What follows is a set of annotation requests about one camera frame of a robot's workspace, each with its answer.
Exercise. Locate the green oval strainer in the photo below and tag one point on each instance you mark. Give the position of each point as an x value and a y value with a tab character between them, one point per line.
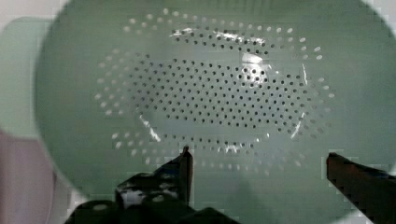
262	91

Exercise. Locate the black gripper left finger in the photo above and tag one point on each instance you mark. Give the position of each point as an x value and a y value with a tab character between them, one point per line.
172	179

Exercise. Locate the pink round plate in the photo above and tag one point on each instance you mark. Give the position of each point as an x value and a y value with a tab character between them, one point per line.
31	192

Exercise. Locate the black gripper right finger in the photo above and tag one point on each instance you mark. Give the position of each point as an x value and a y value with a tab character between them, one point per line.
371	190

